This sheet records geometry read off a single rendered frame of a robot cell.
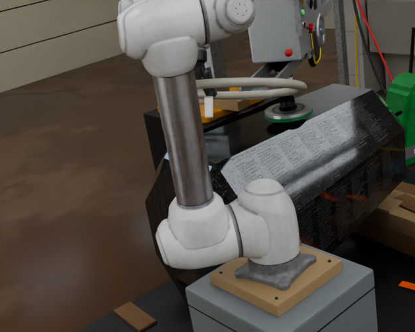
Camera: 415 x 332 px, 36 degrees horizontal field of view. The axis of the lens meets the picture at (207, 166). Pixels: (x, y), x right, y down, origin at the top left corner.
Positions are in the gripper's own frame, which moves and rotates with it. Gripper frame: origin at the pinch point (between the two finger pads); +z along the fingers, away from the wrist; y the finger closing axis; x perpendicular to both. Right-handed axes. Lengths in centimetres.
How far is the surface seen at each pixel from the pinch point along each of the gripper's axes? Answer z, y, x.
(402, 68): -58, 392, 71
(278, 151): 13, 75, 14
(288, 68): -22, 73, 7
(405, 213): 46, 159, -12
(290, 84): -8.8, 18.8, -24.1
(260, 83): -8.6, 8.1, -19.3
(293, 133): 5, 86, 12
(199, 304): 57, -14, -11
